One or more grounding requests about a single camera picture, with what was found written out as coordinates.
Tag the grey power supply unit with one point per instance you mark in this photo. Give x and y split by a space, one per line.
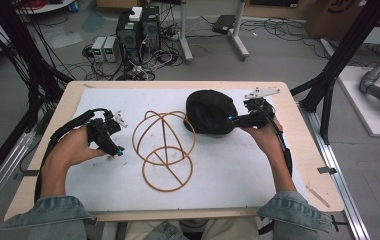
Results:
98 49
110 49

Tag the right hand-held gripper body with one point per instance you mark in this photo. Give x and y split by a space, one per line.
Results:
259 110

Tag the person's right hand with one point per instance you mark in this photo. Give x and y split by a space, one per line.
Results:
268 136

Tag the thin wooden stick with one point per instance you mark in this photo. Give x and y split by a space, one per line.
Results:
318 197

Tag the round white table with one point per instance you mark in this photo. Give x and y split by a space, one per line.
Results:
49 6

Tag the cardboard box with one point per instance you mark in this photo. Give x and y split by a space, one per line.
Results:
338 18

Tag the person's beige trousers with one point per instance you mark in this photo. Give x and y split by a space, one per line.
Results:
231 229

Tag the small white box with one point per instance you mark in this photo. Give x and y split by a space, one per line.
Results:
135 14

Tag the grey tape strip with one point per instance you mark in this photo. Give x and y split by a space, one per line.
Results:
326 170
28 173

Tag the white stand leg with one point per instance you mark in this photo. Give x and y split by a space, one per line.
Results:
239 36
185 40

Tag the blue roll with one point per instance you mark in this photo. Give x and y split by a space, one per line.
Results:
73 6

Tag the person's left hand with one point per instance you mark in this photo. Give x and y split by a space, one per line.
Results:
71 148

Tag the white foam mat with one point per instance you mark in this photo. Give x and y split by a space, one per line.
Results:
224 170

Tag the aluminium rail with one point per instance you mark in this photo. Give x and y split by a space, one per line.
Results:
339 186
1 173

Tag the person's denim jacket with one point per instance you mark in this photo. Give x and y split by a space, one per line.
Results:
51 216

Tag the flat black box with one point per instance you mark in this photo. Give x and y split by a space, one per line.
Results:
224 24

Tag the black computer tower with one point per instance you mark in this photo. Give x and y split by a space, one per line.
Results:
150 28
128 36

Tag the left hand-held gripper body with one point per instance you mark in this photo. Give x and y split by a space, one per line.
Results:
103 128

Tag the white floor board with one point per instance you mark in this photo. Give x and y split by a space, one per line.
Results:
354 100

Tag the black knit hat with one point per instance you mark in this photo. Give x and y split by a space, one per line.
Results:
209 111

